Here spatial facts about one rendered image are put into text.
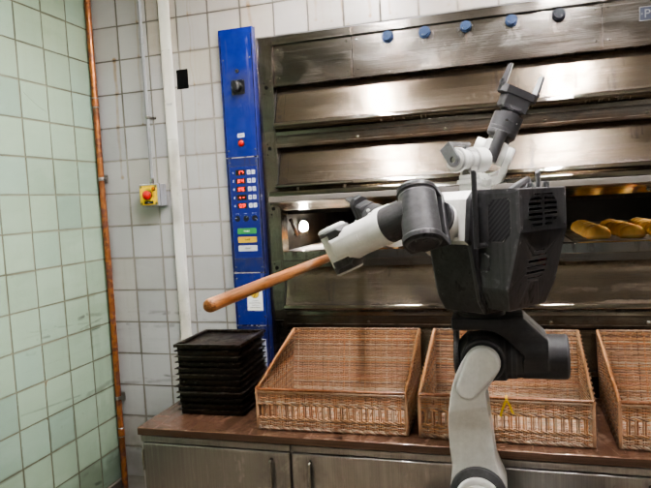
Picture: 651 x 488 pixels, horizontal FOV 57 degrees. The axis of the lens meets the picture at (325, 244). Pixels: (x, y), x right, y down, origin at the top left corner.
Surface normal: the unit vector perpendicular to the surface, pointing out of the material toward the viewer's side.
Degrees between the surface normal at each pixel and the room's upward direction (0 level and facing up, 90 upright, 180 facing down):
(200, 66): 90
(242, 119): 90
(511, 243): 90
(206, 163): 90
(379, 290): 70
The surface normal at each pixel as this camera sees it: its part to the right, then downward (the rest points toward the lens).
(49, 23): 0.96, -0.03
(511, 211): -0.78, 0.09
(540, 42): -0.28, 0.08
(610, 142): -0.28, -0.26
